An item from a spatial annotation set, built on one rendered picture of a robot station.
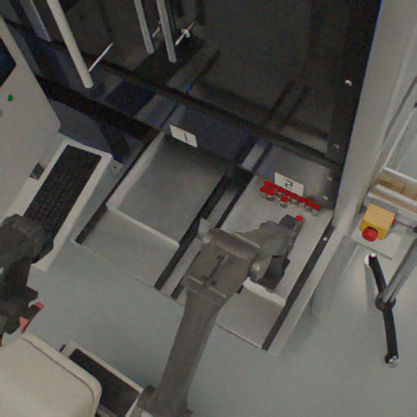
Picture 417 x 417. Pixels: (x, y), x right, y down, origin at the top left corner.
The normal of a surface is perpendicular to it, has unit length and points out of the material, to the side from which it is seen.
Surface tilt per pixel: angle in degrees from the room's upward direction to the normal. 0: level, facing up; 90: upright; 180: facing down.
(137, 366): 0
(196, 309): 52
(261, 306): 0
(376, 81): 90
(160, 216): 0
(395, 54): 90
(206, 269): 16
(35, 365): 42
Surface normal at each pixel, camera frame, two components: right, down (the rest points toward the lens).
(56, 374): 0.30, -0.85
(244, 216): -0.10, -0.46
